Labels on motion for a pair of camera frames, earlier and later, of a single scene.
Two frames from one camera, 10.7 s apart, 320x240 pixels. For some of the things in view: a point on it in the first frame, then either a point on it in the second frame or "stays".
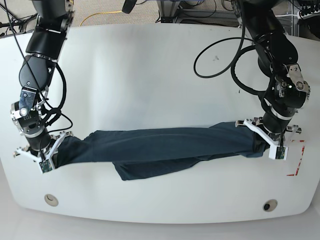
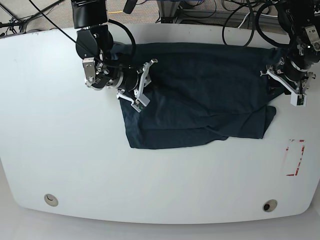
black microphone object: (128, 6) stays
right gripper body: (290, 93) -> (293, 72)
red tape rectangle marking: (297, 169) stays
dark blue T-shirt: (137, 153) -> (198, 93)
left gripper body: (28, 113) -> (131, 81)
